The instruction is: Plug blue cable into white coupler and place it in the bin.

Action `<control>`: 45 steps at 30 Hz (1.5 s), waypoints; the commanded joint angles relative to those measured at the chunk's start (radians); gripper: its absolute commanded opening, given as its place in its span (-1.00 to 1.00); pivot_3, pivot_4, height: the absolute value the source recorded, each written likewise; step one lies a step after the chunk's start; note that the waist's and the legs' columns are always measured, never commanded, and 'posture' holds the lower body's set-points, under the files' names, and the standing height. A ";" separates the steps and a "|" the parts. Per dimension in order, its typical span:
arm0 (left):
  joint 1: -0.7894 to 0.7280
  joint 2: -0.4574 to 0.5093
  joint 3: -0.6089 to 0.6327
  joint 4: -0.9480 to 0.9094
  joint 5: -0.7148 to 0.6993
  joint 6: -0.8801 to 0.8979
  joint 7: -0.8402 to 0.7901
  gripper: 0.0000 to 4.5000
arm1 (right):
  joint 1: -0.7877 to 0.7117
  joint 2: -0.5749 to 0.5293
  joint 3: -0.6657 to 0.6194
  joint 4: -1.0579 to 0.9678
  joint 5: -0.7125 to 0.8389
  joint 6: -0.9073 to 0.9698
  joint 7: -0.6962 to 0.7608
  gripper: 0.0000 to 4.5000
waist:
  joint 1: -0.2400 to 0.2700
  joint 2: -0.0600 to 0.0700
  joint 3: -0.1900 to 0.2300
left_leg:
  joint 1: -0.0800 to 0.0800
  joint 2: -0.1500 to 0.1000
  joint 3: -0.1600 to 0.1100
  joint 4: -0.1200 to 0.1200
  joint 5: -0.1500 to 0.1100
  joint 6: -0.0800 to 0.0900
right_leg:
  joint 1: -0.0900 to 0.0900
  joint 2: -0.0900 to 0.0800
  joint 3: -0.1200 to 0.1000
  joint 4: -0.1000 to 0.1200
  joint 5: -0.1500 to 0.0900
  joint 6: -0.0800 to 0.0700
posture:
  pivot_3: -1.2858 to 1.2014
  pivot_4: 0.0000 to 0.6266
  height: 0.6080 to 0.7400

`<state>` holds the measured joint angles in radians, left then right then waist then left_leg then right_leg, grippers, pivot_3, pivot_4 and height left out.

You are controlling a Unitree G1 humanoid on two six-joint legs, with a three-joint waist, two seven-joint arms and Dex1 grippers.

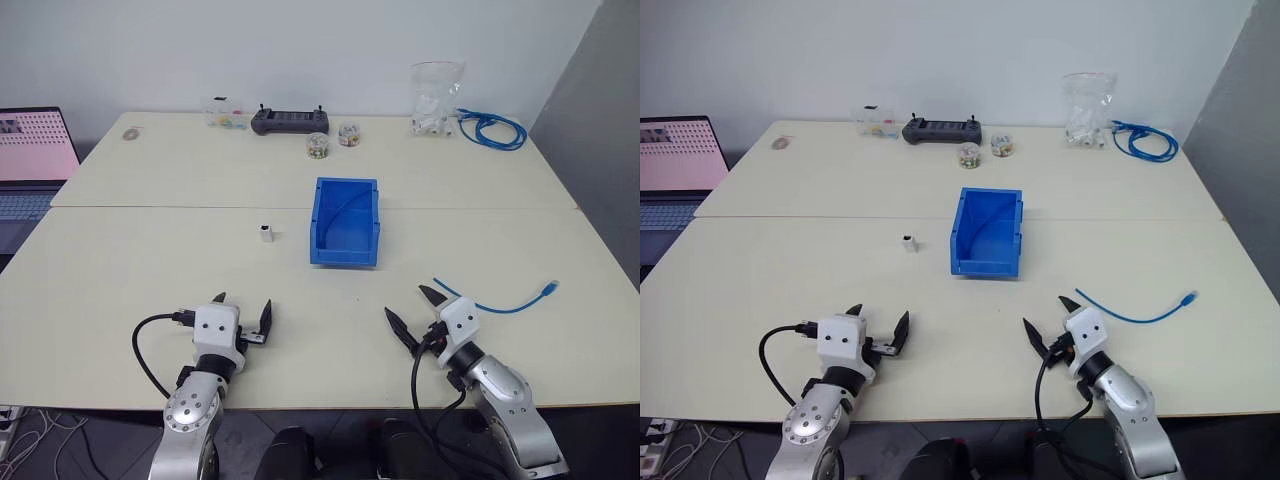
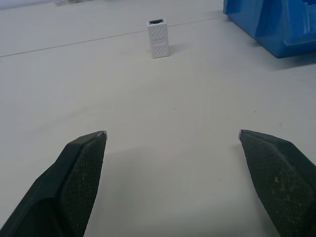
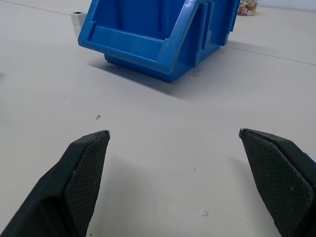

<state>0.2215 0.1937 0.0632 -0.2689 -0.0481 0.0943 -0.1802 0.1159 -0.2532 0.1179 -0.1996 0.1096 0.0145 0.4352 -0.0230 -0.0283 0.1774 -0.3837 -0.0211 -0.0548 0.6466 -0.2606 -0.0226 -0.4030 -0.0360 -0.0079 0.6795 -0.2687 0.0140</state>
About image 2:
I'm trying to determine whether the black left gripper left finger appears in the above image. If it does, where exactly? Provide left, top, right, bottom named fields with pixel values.
left=0, top=131, right=109, bottom=237

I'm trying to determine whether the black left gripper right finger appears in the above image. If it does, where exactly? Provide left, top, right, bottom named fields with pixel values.
left=238, top=129, right=316, bottom=237

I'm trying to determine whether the small white connector block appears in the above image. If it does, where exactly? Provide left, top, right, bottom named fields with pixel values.
left=146, top=18, right=170, bottom=59

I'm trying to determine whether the blue plastic bin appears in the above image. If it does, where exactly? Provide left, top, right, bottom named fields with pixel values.
left=223, top=0, right=316, bottom=59

